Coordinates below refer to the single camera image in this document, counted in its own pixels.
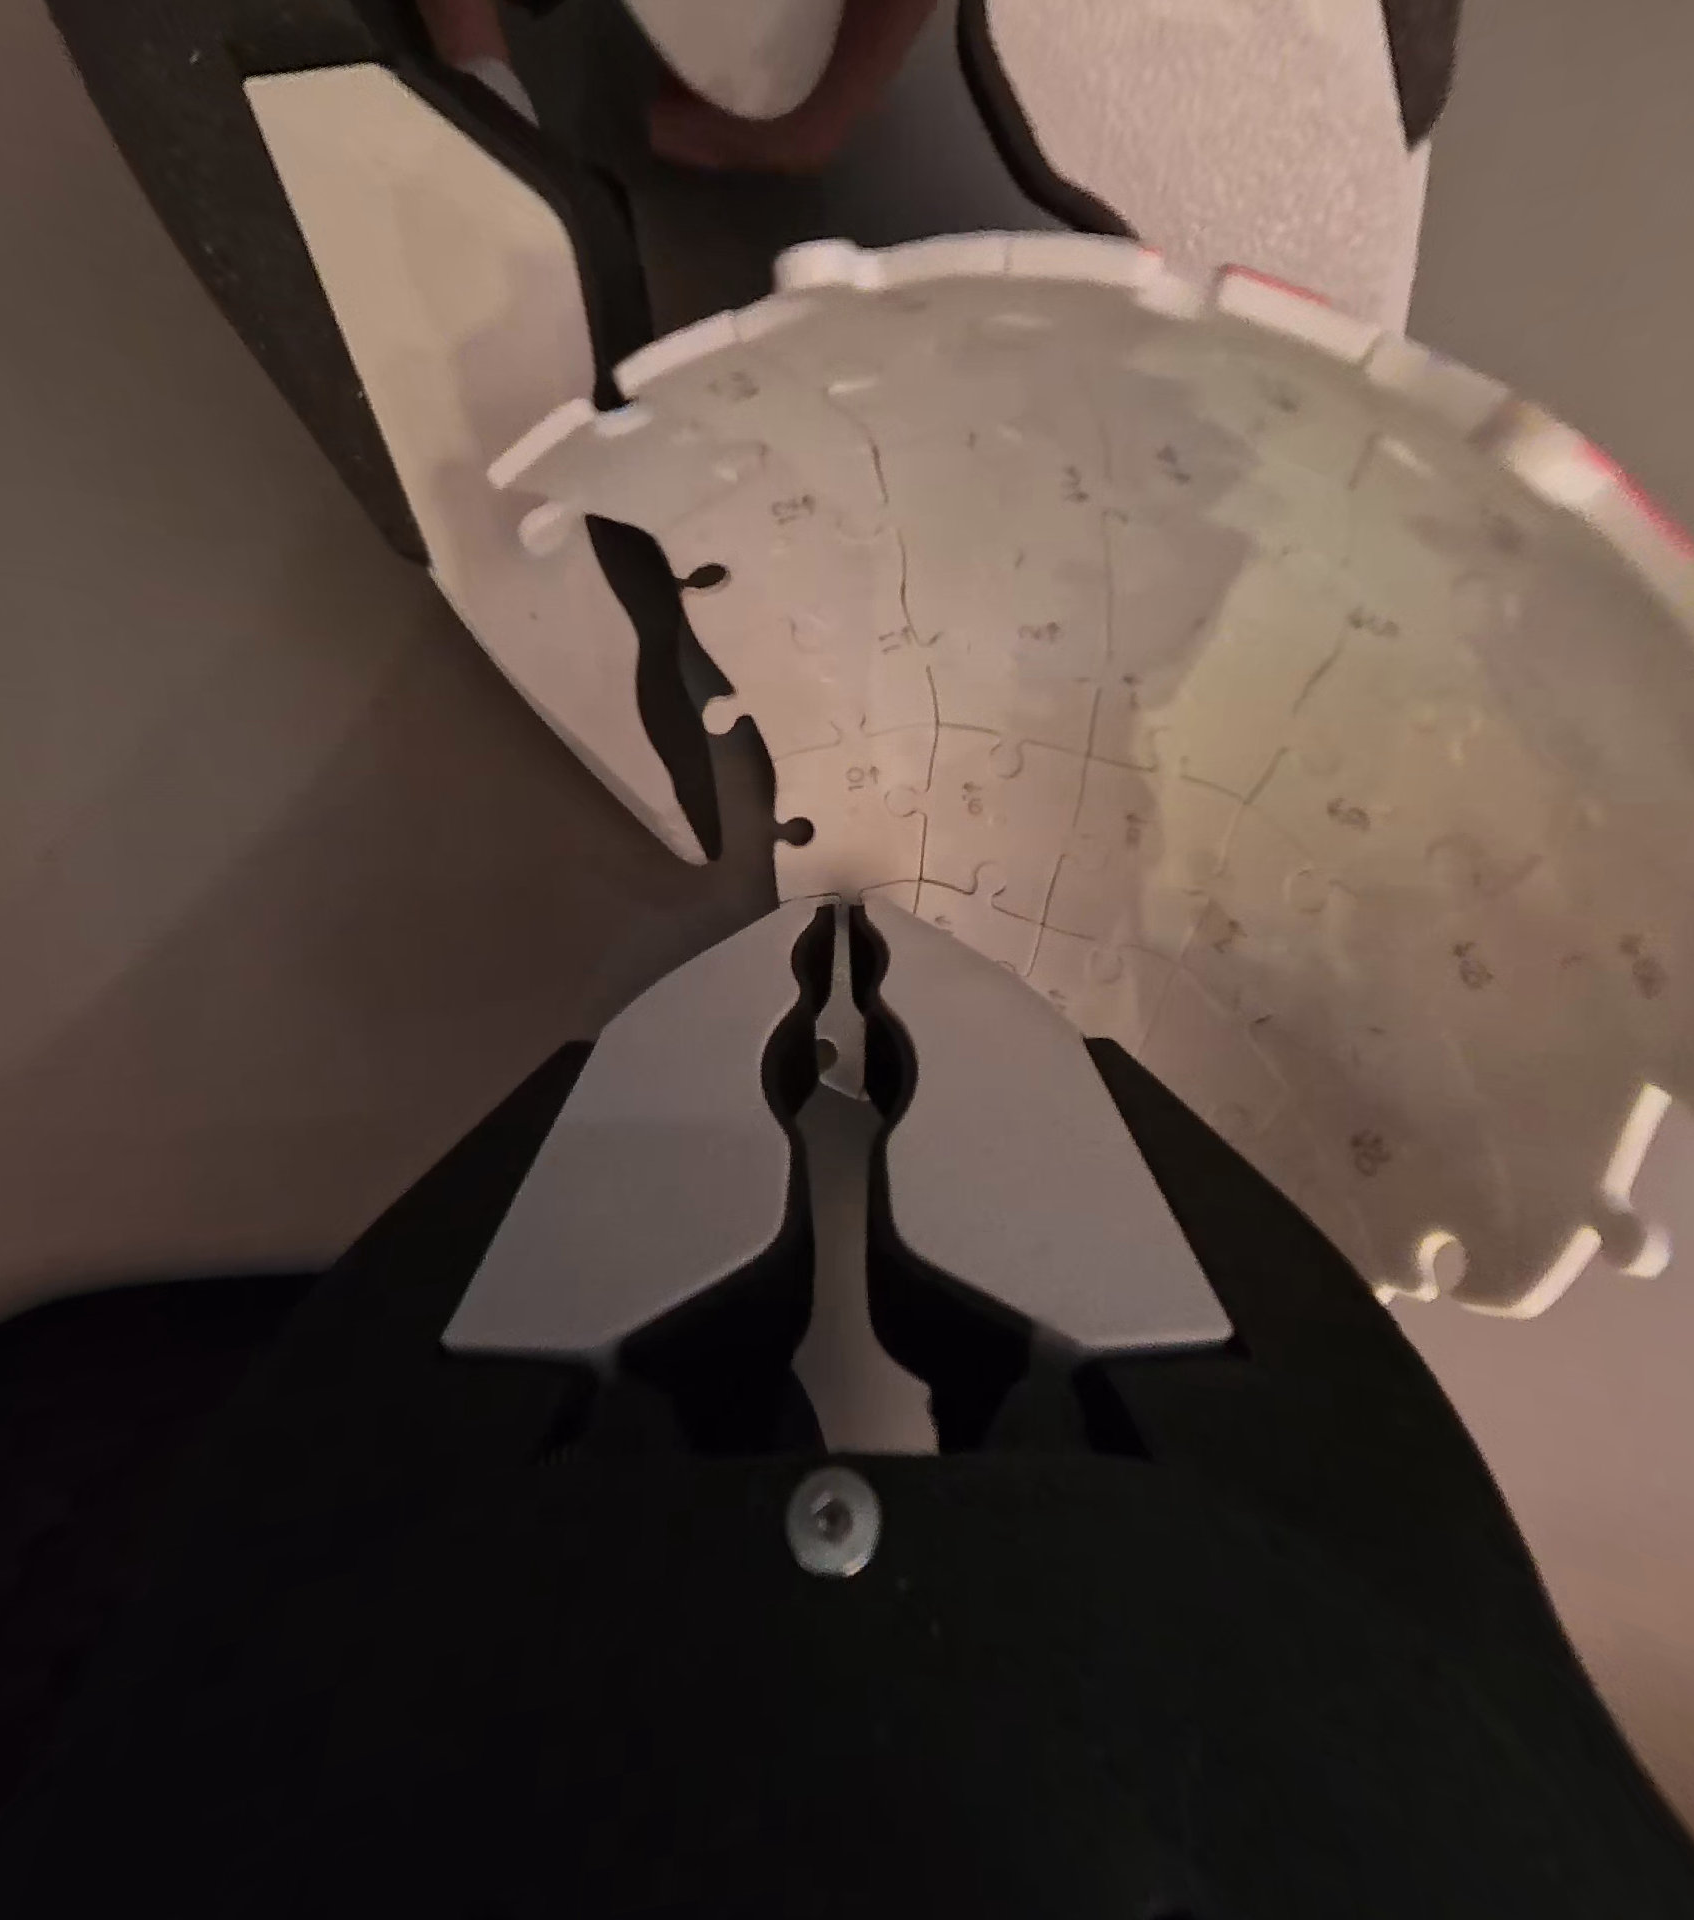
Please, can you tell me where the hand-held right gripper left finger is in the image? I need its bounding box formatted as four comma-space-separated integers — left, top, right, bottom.
441, 907, 829, 1376

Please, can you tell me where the white puzzle piece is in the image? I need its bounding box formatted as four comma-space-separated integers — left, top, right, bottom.
808, 901, 873, 1110

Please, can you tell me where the assembled white puzzle section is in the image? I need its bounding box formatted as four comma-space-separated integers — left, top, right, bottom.
483, 236, 1694, 1321

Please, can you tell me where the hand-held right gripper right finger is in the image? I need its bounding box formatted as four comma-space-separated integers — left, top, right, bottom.
846, 901, 1230, 1376

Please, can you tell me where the person's left hand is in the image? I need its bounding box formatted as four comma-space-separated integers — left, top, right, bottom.
640, 16, 940, 170

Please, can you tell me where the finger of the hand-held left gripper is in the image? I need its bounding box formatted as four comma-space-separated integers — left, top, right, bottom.
961, 0, 1438, 335
242, 57, 730, 873

